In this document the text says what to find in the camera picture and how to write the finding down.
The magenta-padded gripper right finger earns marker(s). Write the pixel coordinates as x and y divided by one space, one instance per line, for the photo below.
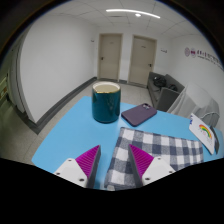
156 169

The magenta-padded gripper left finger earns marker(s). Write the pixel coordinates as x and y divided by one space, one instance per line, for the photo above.
71 171

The grey white checked towel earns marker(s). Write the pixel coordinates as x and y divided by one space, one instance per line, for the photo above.
166 146

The purple smartphone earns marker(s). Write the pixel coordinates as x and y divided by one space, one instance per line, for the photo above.
139 114

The white pad with rainbow print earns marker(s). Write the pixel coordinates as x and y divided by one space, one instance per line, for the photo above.
201 131

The black flat notebook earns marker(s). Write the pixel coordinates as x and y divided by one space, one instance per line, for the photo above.
216 141

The grey sofa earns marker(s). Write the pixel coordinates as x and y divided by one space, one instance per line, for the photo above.
166 96

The teal mug with gold rim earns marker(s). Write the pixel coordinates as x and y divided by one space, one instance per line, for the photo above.
106 105

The white cloth covered furniture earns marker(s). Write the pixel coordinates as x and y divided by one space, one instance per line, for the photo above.
196 100

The black bag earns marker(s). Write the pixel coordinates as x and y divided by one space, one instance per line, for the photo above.
159 81

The beige door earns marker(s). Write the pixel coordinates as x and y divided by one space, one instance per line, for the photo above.
142 60
110 56

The small round ceiling light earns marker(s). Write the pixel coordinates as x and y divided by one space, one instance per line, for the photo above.
138 15

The long curved ceiling light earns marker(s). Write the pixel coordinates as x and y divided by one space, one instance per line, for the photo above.
133 11

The wall logo sign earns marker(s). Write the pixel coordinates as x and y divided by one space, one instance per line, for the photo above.
193 52

